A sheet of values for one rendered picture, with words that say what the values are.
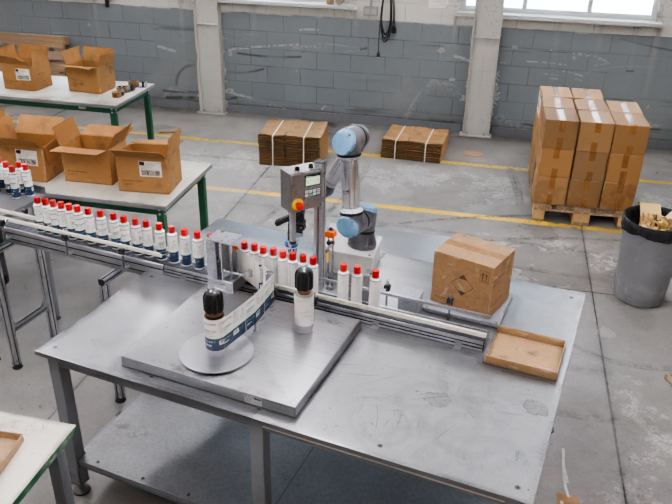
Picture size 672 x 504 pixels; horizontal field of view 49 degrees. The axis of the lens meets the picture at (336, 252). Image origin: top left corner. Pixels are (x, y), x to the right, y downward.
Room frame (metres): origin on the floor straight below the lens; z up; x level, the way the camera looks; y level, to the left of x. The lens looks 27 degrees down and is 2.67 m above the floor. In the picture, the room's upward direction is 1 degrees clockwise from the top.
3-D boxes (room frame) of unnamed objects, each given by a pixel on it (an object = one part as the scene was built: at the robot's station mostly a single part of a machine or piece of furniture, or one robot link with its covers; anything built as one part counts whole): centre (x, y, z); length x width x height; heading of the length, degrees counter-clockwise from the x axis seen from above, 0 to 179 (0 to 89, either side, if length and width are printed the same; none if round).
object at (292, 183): (3.14, 0.16, 1.38); 0.17 x 0.10 x 0.19; 122
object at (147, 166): (4.61, 1.24, 0.97); 0.51 x 0.39 x 0.37; 173
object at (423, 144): (7.55, -0.82, 0.11); 0.65 x 0.54 x 0.22; 75
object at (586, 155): (6.38, -2.20, 0.45); 1.20 x 0.84 x 0.89; 169
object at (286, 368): (2.66, 0.38, 0.86); 0.80 x 0.67 x 0.05; 67
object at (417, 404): (2.88, 0.02, 0.82); 2.10 x 1.50 x 0.02; 67
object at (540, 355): (2.64, -0.82, 0.85); 0.30 x 0.26 x 0.04; 67
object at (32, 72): (6.97, 2.98, 0.97); 0.42 x 0.39 x 0.37; 165
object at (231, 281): (3.10, 0.52, 1.01); 0.14 x 0.13 x 0.26; 67
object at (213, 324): (2.54, 0.49, 1.04); 0.09 x 0.09 x 0.29
